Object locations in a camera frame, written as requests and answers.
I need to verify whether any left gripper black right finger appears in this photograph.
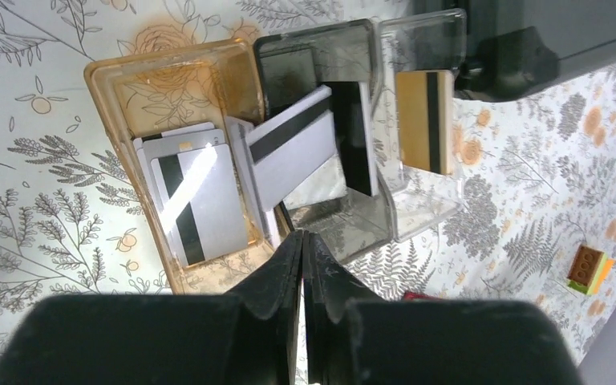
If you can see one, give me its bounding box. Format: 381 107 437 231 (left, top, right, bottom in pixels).
302 233 582 384

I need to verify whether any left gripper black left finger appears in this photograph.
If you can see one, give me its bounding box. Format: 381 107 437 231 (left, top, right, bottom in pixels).
0 231 304 384

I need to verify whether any gold credit card stack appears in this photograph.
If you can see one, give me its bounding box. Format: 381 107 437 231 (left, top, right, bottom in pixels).
394 70 455 176

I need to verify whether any red leather card holder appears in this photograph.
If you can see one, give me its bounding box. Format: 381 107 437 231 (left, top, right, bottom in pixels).
402 291 441 301

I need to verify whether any white card stack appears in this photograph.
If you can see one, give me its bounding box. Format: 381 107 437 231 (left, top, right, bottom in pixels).
132 122 273 267

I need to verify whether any black card stack in organizer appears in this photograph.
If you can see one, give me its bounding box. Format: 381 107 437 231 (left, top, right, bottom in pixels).
323 81 379 197

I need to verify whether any clear acrylic card organizer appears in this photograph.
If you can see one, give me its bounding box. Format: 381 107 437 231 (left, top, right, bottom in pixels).
253 5 467 262

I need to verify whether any wooden block base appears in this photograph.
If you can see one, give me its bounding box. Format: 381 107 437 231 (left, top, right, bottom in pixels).
84 38 279 294

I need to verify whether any floral patterned table mat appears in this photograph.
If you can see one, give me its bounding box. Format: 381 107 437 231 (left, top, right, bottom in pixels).
0 1 616 363

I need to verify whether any orange green sticky note block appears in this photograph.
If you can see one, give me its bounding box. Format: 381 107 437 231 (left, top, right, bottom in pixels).
567 245 615 296

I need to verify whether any dark grey hard case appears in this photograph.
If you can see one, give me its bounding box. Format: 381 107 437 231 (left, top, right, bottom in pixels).
412 1 616 103

